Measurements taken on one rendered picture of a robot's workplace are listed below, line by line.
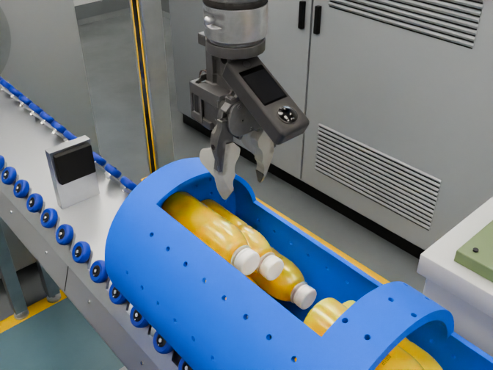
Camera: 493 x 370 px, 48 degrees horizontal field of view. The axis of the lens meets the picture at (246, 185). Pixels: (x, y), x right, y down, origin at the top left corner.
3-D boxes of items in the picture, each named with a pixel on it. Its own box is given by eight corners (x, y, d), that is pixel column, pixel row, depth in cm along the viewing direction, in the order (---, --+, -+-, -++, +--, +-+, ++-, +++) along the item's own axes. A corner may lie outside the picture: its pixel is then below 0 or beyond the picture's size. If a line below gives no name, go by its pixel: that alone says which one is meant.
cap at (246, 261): (235, 255, 83) (243, 260, 82) (254, 244, 85) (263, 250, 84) (234, 274, 85) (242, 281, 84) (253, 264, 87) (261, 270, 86)
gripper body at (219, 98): (233, 106, 78) (232, 20, 71) (276, 128, 73) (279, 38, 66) (189, 122, 74) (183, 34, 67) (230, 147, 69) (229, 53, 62)
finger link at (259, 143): (253, 157, 83) (241, 107, 77) (280, 173, 79) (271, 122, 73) (238, 168, 82) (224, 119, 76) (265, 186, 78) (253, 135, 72)
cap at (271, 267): (269, 278, 92) (276, 284, 91) (256, 274, 89) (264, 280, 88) (282, 258, 92) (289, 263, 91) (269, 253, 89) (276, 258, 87)
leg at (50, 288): (57, 291, 238) (24, 167, 202) (63, 299, 235) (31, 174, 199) (44, 297, 235) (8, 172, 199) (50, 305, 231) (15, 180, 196)
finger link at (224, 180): (205, 183, 79) (216, 122, 75) (232, 202, 75) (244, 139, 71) (187, 187, 77) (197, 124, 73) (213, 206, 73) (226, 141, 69)
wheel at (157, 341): (166, 321, 98) (158, 321, 96) (181, 336, 95) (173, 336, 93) (155, 343, 98) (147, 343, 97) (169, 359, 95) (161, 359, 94)
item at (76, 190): (95, 189, 139) (85, 134, 130) (103, 196, 136) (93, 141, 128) (57, 205, 133) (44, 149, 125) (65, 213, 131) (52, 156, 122)
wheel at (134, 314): (143, 297, 102) (135, 296, 101) (157, 311, 100) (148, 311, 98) (132, 318, 103) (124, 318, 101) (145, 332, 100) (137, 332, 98)
